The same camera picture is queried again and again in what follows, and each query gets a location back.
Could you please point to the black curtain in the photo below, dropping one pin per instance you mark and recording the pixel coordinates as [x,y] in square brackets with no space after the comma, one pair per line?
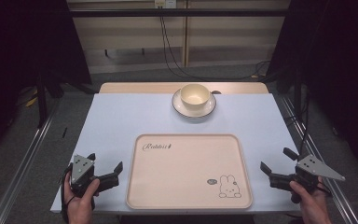
[18,46]
[338,62]

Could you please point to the yellow object on floor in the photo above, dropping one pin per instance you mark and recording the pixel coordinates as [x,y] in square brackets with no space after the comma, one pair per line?
[31,101]

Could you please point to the person's right hand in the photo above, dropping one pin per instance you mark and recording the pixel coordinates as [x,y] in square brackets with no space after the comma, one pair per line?
[313,207]

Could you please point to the pale white table cover board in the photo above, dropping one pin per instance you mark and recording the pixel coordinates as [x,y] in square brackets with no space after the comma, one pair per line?
[121,118]

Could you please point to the black metal stand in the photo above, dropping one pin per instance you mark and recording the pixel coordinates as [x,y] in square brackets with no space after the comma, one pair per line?
[297,93]
[41,102]

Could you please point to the cream bowl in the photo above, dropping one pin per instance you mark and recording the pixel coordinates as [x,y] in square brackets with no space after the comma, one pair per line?
[195,96]

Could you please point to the person's left hand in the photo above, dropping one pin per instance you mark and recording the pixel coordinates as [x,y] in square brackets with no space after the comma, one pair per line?
[80,207]

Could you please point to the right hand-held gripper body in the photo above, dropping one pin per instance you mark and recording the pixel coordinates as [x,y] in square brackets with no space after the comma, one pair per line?
[312,166]

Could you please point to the wooden vertical post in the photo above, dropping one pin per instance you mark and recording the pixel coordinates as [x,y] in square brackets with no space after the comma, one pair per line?
[185,37]

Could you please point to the white plate with dark rim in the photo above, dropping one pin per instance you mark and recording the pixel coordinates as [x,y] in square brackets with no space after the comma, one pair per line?
[180,109]

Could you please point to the beige tray with rabbit print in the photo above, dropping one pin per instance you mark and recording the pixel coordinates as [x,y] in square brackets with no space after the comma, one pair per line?
[186,174]

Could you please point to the small black pen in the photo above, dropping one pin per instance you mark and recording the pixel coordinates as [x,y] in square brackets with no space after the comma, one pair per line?
[64,132]

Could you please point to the black horizontal bar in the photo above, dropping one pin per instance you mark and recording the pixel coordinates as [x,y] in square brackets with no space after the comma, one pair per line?
[121,12]

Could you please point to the white wall socket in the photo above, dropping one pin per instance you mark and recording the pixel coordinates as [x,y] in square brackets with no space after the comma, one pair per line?
[165,3]

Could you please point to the metal floor rail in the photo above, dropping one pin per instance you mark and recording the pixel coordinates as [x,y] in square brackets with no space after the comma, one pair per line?
[21,165]
[338,193]

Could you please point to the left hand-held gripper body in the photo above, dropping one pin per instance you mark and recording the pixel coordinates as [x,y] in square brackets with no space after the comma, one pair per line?
[82,169]

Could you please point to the wooden table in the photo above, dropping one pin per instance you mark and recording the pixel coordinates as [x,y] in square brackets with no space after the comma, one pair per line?
[136,87]

